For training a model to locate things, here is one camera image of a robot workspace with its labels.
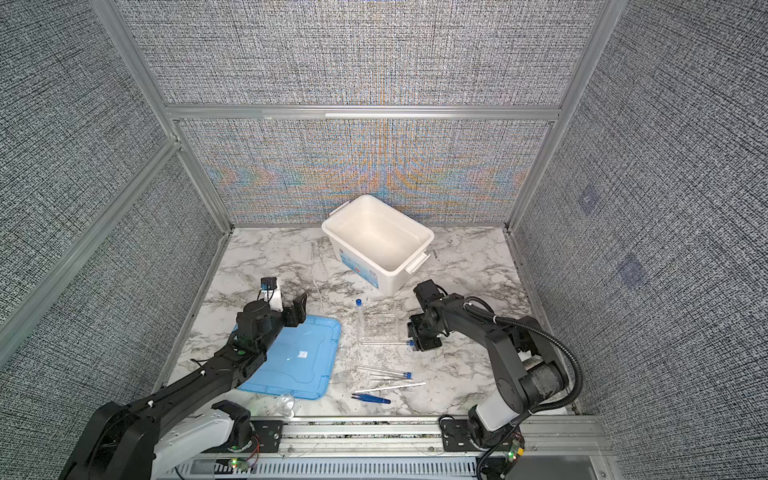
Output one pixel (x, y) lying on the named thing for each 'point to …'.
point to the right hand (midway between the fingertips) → (406, 335)
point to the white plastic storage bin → (376, 242)
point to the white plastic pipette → (389, 387)
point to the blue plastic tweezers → (371, 398)
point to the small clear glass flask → (284, 405)
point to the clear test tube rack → (377, 324)
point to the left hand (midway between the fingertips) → (295, 295)
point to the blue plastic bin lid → (301, 361)
